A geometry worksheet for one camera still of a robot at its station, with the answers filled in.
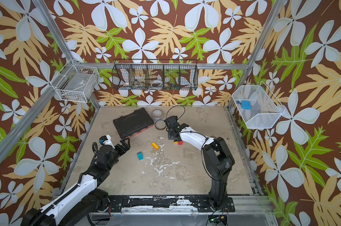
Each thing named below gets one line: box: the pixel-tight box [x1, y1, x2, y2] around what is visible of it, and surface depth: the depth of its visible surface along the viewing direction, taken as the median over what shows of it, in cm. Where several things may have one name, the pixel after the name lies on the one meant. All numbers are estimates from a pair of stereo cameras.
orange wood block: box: [150, 141, 160, 151], surface depth 98 cm
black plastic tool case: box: [113, 107, 155, 139], surface depth 105 cm
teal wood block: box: [136, 151, 144, 161], surface depth 95 cm
